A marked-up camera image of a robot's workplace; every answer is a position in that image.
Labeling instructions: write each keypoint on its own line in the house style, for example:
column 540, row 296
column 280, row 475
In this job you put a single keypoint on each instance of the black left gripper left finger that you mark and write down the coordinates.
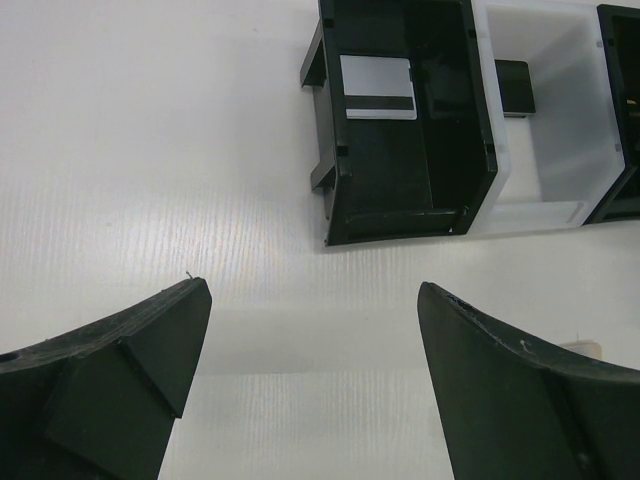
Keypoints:
column 100, row 401

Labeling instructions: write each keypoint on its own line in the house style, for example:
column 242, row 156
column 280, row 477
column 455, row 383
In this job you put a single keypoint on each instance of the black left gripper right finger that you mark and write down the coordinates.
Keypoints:
column 514, row 406

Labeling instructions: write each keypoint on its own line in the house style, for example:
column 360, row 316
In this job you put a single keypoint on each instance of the black card in tray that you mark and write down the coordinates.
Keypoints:
column 516, row 89

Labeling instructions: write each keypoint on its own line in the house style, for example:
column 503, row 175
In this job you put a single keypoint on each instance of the silver card in tray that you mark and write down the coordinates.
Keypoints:
column 378, row 88

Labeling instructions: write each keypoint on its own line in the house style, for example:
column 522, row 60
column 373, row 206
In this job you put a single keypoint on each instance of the white middle tray compartment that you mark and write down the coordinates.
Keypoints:
column 555, row 166

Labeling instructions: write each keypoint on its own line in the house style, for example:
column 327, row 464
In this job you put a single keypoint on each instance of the black left tray compartment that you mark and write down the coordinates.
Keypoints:
column 389, row 179

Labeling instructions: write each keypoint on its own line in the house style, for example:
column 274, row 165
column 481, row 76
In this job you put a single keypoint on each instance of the black tray compartment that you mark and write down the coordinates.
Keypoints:
column 620, row 32
column 389, row 179

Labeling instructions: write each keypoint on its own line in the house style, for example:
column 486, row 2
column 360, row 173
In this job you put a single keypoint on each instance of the black right tray compartment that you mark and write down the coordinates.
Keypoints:
column 620, row 32

